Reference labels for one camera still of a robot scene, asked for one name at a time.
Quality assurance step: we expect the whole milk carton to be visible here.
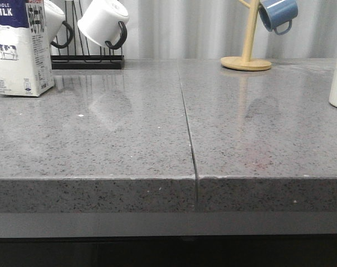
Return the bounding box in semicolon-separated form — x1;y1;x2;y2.
0;0;55;97

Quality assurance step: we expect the wooden mug tree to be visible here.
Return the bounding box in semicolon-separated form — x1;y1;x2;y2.
220;0;271;71

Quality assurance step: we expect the right white enamel mug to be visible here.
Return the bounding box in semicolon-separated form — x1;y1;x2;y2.
77;0;129;50

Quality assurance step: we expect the white enamel mug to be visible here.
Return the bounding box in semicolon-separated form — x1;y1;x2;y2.
44;0;74;49
77;0;129;50

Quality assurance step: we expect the blue enamel mug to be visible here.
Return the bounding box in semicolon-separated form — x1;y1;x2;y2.
259;0;298;36

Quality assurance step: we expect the left white enamel mug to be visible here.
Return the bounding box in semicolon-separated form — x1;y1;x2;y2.
44;0;74;49

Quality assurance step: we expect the black wire mug rack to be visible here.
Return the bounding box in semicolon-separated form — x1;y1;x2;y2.
51;1;125;70

